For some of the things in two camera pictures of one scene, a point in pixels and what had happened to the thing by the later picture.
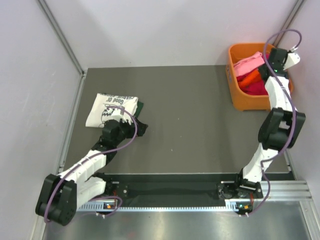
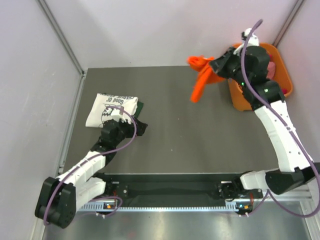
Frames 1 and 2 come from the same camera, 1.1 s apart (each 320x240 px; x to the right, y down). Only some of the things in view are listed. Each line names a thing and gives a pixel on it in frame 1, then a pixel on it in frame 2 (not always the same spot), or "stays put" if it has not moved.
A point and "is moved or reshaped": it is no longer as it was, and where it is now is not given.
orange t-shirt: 252,77 is moved or reshaped
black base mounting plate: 179,189 stays put
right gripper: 260,68 → 219,65
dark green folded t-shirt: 139,106 stays put
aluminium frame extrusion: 286,191 stays put
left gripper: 131,128 stays put
